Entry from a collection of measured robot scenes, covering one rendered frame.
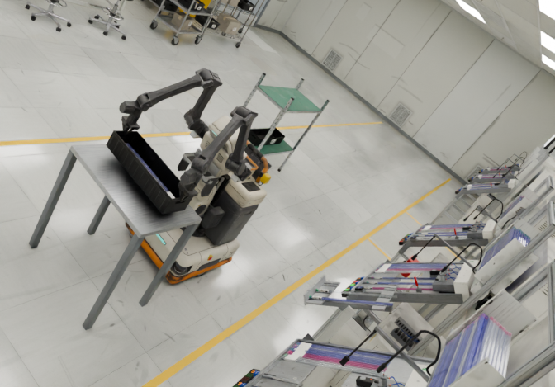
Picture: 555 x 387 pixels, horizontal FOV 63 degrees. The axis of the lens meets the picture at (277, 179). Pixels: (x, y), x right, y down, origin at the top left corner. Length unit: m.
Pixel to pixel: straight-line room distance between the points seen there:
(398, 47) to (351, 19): 1.49
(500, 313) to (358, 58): 10.78
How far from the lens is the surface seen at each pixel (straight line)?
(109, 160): 2.77
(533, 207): 4.26
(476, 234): 4.43
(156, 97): 2.66
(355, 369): 2.26
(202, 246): 3.39
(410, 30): 12.14
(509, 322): 2.09
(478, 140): 11.68
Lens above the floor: 2.31
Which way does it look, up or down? 25 degrees down
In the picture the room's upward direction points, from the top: 35 degrees clockwise
